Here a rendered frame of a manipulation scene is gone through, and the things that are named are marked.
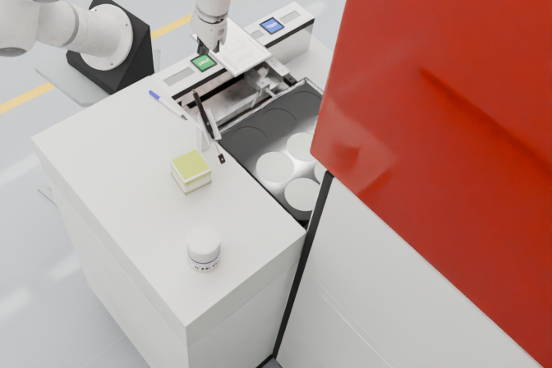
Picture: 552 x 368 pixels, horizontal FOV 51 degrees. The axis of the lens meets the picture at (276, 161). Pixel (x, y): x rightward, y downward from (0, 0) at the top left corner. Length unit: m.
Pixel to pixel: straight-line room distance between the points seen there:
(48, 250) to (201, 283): 1.28
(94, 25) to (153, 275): 0.72
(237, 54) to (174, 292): 0.74
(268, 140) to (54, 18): 0.62
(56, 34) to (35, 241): 1.14
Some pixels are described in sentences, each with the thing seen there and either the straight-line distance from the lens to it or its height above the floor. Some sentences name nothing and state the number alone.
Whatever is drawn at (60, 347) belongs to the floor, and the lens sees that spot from 2.31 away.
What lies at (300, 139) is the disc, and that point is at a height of 0.90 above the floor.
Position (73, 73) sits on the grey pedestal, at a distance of 1.88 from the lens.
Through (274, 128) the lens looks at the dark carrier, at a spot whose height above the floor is 0.90.
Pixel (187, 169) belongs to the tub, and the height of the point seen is 1.03.
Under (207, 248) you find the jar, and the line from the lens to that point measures 1.21.
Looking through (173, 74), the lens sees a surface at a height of 0.96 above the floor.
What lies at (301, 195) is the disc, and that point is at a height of 0.90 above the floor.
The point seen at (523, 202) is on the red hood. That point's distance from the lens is 0.86.
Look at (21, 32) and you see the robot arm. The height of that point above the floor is 1.21.
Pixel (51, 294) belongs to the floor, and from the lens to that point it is 2.40.
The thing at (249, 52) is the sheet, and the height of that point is 0.96.
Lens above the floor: 2.14
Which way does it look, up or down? 54 degrees down
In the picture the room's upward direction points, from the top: 9 degrees clockwise
